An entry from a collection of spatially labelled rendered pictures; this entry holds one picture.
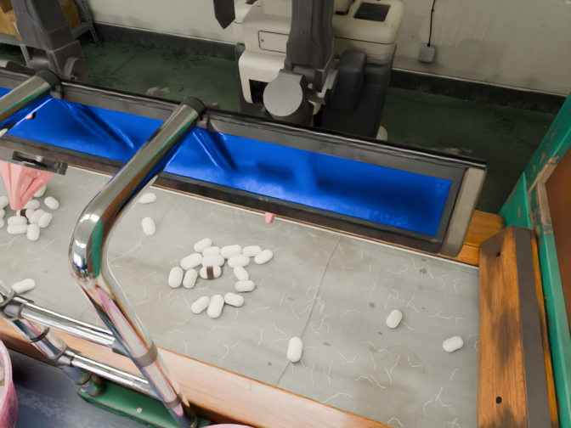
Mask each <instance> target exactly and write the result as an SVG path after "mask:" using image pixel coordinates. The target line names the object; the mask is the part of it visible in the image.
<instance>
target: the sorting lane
mask: <svg viewBox="0 0 571 428"><path fill-rule="evenodd" d="M45 172H47V171H45ZM50 173H53V172H50ZM112 178H113V177H112V176H108V175H104V174H101V173H97V172H91V171H88V170H84V169H81V168H76V167H73V166H68V169H66V173H65V175H60V174H57V173H54V174H53V177H52V178H51V179H50V180H49V181H48V182H47V183H45V184H46V186H47V188H46V190H45V192H44V194H43V196H41V197H36V196H34V195H33V196H32V197H31V200H37V201H38V202H39V203H40V206H39V207H38V208H37V209H35V210H34V211H36V210H43V211H45V213H50V214H51V215H52V217H53V218H52V220H51V222H50V223H49V225H48V226H47V227H46V228H41V227H40V226H39V225H38V223H37V225H38V226H39V227H40V235H39V238H38V239H36V240H30V239H28V238H27V232H26V233H25V234H10V233H9V232H8V230H7V228H8V226H9V224H8V219H9V218H10V217H17V215H16V212H17V211H18V210H14V209H11V205H10V202H9V203H8V204H7V205H6V206H5V207H4V208H2V209H4V210H5V216H4V217H3V220H4V225H3V226H2V227H0V276H1V277H2V278H3V279H4V280H5V281H6V282H7V283H8V284H9V285H10V286H11V287H12V286H13V285H14V284H16V283H18V282H20V281H23V280H25V279H33V280H34V281H35V286H34V287H33V288H32V289H31V290H27V291H25V292H23V293H21V294H19V295H20V296H23V297H25V298H28V299H31V300H33V301H34V302H35V303H36V304H38V305H41V306H44V307H48V308H50V309H53V310H55V311H58V312H61V313H65V314H68V315H71V316H73V317H75V318H79V319H82V320H85V321H88V322H90V323H93V324H97V325H99V326H102V327H105V328H107V327H106V325H105V324H104V322H103V321H102V320H101V318H100V317H99V315H98V314H97V313H96V312H95V311H94V309H93V308H92V306H91V305H90V304H89V302H88V300H87V299H86V298H85V296H84V295H83V294H82V292H81V291H80V290H79V289H78V287H77V286H76V284H75V283H74V281H73V279H72V277H71V274H70V270H69V264H68V248H69V242H70V238H71V233H72V230H73V228H74V226H75V224H76V220H77V219H78V218H79V216H80V214H81V213H82V211H83V209H84V208H85V207H86V205H87V204H88V203H89V202H90V201H91V200H92V199H93V197H94V196H95V195H96V194H97V193H98V192H99V191H100V190H101V189H102V188H103V187H104V186H105V185H106V184H107V183H108V182H109V181H110V180H111V179H112ZM148 193H152V194H154V195H155V196H156V199H155V201H154V202H151V203H146V204H141V203H140V202H139V201H138V202H137V203H136V205H135V206H134V207H133V209H132V210H131V211H130V212H129V213H128V214H127V215H126V216H125V218H124V219H123V220H122V222H121V223H120V224H119V226H118V227H117V229H116V231H115V232H114V234H113V236H112V239H111V241H110V246H109V251H108V263H109V265H110V268H111V270H112V271H113V273H114V274H115V276H116V278H117V280H118V281H119V283H120V285H121V287H122V288H123V290H124V292H125V293H126V295H127V298H128V299H129V301H130V302H131V303H132V305H133V308H134V309H135V311H136V313H137V314H138V316H139V318H140V319H141V321H142V323H143V325H144V327H145V328H146V330H147V331H148V333H149V335H150V337H151V339H152V341H153V342H154V343H155V345H157V346H161V347H164V348H166V349H169V350H171V351H174V352H178V353H181V354H183V355H186V356H189V357H192V358H195V359H198V360H201V361H203V362H206V363H210V364H213V365H216V366H218V367H220V368H223V369H227V370H230V371H233V372H235V373H238V374H241V375H244V376H247V377H250V378H253V379H255V380H260V381H262V382H265V383H267V384H270V385H272V386H277V387H279V388H282V389H285V390H287V391H291V392H294V393H296V394H299V395H302V396H305V397H309V398H312V399H314V400H316V401H319V402H322V403H326V404H329V405H331V406H334V407H337V408H340V409H343V410H346V411H348V412H351V413H354V414H358V415H361V416H364V417H365V418H368V419H371V420H375V421H378V422H381V423H383V424H386V425H390V426H392V427H395V428H478V332H479V267H474V266H470V265H466V264H463V263H459V262H453V261H450V260H446V259H443V258H438V257H435V256H429V255H425V254H421V253H418V252H414V251H408V250H405V249H401V248H398V247H394V246H391V245H384V244H381V243H377V242H374V241H370V240H367V239H361V238H357V237H353V236H350V235H346V234H340V233H337V232H333V231H330V230H326V229H322V228H316V227H313V226H309V225H306V224H302V223H299V222H293V221H289V220H285V219H282V218H278V217H275V218H274V220H273V221H272V223H267V222H266V216H265V214H262V213H257V212H254V211H248V210H244V209H240V208H237V207H233V206H227V205H224V204H220V203H217V202H213V201H210V200H203V199H200V198H196V197H193V196H189V195H186V194H180V193H176V192H172V191H169V190H165V189H159V188H156V187H152V186H150V187H149V188H148V189H147V191H146V192H145V194H148ZM47 197H53V198H54V199H56V200H57V201H58V202H59V207H58V208H56V209H51V208H50V207H48V206H47V205H46V204H45V199H46V198H47ZM31 200H29V201H31ZM146 217H150V218H152V219H153V221H154V224H155V232H154V233H153V234H152V235H148V234H146V233H145V232H144V229H143V226H142V221H143V219H145V218H146ZM203 239H210V240H211V241H212V245H211V247H214V246H216V247H219V248H220V250H222V248H223V247H225V246H231V245H239V246H240V247H241V248H242V251H243V249H244V248H245V247H247V246H254V245H257V246H259V247H260V248H261V252H262V251H264V250H270V251H272V253H273V256H272V258H271V259H270V260H268V261H266V262H265V263H263V264H257V263H256V262H255V257H254V256H250V257H249V263H248V264H247V265H246V266H243V268H244V269H245V270H246V271H247V273H248V274H249V279H248V280H251V281H252V282H253V283H254V289H253V290H251V291H243V292H238V291H237V290H236V289H235V284H236V283H237V282H238V281H239V280H238V279H237V277H236V276H235V274H234V267H231V266H230V265H229V264H228V259H225V258H224V264H223V265H222V266H221V267H220V268H221V274H220V275H219V276H218V277H216V278H213V279H204V278H202V277H201V274H200V272H201V269H202V268H203V265H202V263H201V264H200V265H198V266H196V267H193V268H191V269H194V270H195V271H196V272H197V278H196V281H195V285H194V286H193V287H192V288H186V287H185V286H184V277H185V274H186V273H187V271H188V270H185V269H183V268H182V267H181V261H182V260H183V259H184V258H185V257H187V256H190V255H192V254H194V253H199V254H201V255H202V252H197V251H195V248H194V246H195V243H197V242H199V241H201V240H203ZM203 257H204V256H203V255H202V258H203ZM175 267H179V268H181V269H182V270H183V277H182V281H181V284H180V286H179V287H176V288H173V287H171V286H170V285H169V283H168V280H169V276H170V272H171V270H172V269H173V268H175ZM227 293H234V294H236V295H238V296H242V297H243V299H244V303H243V304H242V306H240V307H236V306H234V305H231V304H228V303H226V302H225V300H224V297H225V295H226V294H227ZM215 295H220V296H221V297H222V298H223V307H222V312H221V314H220V316H219V317H217V318H210V317H209V316H208V314H207V309H208V307H209V306H208V307H207V308H205V309H204V310H203V311H202V312H200V313H193V312H192V310H191V307H192V304H193V303H194V302H196V301H197V300H199V299H200V298H201V297H203V296H206V297H208V298H209V300H211V299H212V297H213V296H215ZM393 310H399V311H400V312H401V313H402V318H401V320H400V321H399V324H398V325H397V326H396V327H395V328H390V327H388V326H387V318H388V316H389V315H390V313H391V312H392V311H393ZM107 329H108V328H107ZM454 336H459V337H460V338H461V339H462V340H463V346H462V347H461V348H459V349H456V350H454V351H453V352H446V351H445V350H444V348H443V342H444V341H445V340H448V339H450V338H452V337H454ZM294 337H298V338H299V339H301V341H302V356H301V358H300V360H299V361H297V362H292V361H291V360H289V358H288V357H287V353H288V347H289V342H290V340H291V339H292V338H294Z"/></svg>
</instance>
